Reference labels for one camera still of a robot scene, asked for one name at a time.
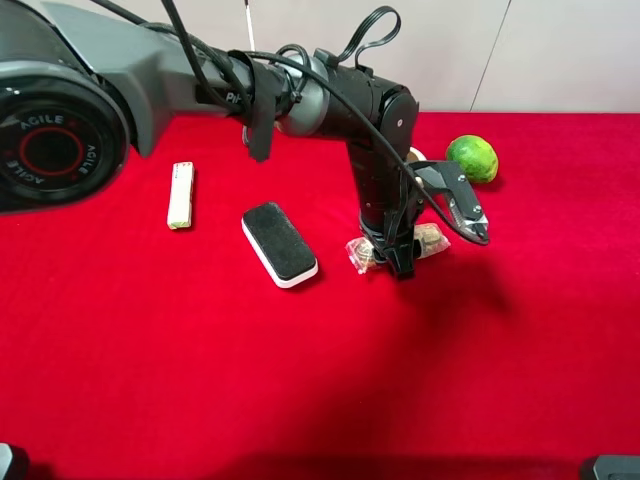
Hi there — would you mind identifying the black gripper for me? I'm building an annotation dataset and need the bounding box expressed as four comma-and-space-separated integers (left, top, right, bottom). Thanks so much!
357, 159, 489, 280

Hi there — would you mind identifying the clear plastic snack packet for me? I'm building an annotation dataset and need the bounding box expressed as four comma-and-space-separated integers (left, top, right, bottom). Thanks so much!
345, 223, 450, 274

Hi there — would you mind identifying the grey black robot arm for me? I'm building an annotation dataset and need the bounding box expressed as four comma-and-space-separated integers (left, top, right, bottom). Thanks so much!
1, 1, 489, 278

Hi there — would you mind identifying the cream ceramic teapot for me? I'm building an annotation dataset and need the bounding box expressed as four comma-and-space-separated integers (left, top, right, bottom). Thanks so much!
406, 147, 427, 163

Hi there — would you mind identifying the green lime fruit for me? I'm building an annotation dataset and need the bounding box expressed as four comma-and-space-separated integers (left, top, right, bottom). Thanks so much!
445, 135, 499, 184

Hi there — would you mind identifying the black white board eraser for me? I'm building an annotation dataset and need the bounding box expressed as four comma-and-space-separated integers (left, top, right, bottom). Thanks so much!
241, 202, 319, 289

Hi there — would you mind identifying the white green rectangular box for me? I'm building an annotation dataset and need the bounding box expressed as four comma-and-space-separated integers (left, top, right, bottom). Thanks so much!
167, 162, 195, 230

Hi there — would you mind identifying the right grey base block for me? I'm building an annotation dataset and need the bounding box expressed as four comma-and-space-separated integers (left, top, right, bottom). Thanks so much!
579, 455, 640, 480

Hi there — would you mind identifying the grey base block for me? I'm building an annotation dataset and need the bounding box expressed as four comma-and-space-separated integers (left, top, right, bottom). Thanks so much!
0, 443, 30, 480
579, 455, 640, 480

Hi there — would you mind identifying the red table cloth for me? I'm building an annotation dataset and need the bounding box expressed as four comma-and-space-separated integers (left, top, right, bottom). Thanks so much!
1, 113, 639, 479

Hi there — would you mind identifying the left grey base block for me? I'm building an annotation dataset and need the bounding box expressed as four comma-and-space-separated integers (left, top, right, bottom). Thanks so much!
0, 443, 30, 480

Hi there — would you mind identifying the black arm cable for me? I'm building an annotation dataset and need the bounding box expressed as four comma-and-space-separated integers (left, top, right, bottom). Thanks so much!
92, 0, 489, 246

